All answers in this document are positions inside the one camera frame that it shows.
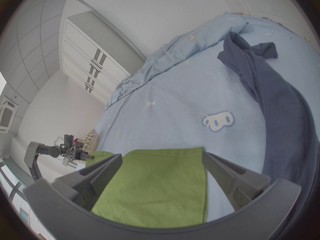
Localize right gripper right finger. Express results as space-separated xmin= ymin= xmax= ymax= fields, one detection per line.
xmin=201 ymin=151 xmax=272 ymax=212

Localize round woven basket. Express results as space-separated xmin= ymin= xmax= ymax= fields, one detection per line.
xmin=74 ymin=128 xmax=99 ymax=165

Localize dark blue garment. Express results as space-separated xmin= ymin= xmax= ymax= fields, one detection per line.
xmin=217 ymin=31 xmax=320 ymax=184

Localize white ceiling air conditioner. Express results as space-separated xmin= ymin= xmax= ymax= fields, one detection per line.
xmin=0 ymin=95 xmax=20 ymax=134

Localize white wardrobe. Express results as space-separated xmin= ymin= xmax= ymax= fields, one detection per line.
xmin=59 ymin=11 xmax=147 ymax=105

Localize green shorts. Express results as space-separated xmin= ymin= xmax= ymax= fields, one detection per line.
xmin=85 ymin=146 xmax=209 ymax=229

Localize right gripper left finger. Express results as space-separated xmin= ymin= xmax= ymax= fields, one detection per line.
xmin=51 ymin=153 xmax=123 ymax=211

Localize bed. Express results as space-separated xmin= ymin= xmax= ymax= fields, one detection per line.
xmin=94 ymin=14 xmax=320 ymax=224

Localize pale blue quilt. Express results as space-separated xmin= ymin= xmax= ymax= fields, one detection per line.
xmin=104 ymin=11 xmax=253 ymax=109

